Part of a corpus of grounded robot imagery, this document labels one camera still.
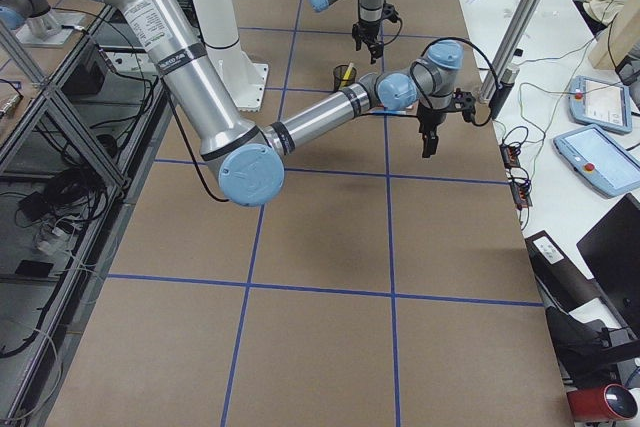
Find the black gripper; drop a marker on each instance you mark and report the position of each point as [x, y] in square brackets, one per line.
[428, 122]
[368, 30]

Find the yellow highlighter pen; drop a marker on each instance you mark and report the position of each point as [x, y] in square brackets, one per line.
[347, 75]

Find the red marker pen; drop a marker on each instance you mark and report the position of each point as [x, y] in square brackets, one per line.
[399, 108]

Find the blue marker pen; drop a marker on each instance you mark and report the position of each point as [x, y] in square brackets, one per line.
[389, 113]

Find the black mesh pen cup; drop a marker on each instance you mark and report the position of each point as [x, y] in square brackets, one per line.
[338, 71]

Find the white side table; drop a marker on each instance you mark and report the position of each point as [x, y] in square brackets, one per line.
[555, 49]

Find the near blue teach pendant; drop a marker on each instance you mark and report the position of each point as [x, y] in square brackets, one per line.
[599, 160]

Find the blue teach pendant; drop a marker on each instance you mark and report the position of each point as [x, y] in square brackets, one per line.
[599, 160]
[606, 104]

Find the far blue teach pendant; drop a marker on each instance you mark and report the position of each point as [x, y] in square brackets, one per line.
[606, 104]

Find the black laptop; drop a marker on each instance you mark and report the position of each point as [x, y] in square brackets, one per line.
[611, 252]

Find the red cylinder bottle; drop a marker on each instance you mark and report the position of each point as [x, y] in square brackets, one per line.
[611, 402]

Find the aluminium frame rack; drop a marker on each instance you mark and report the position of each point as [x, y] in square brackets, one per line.
[83, 119]

